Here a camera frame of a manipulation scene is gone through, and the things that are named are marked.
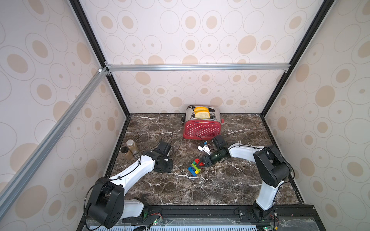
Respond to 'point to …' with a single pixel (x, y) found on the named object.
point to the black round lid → (125, 149)
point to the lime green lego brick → (195, 167)
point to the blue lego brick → (192, 170)
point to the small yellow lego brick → (197, 172)
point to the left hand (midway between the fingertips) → (172, 167)
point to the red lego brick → (197, 160)
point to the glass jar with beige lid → (132, 147)
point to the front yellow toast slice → (202, 114)
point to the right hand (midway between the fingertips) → (199, 168)
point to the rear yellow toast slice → (201, 108)
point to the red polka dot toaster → (204, 129)
